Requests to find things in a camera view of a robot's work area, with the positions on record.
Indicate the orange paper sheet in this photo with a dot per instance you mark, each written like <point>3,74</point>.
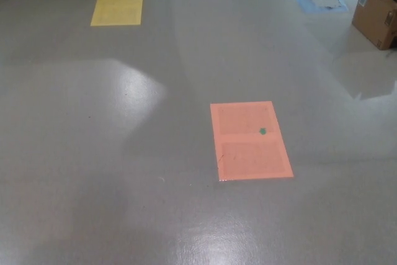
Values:
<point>248,156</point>

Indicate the small green sticker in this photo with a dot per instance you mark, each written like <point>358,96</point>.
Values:
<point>263,131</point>

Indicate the yellow paper sheet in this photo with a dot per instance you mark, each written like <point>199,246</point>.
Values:
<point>118,7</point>

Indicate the brown cardboard box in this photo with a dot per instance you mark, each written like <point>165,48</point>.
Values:
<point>372,16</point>

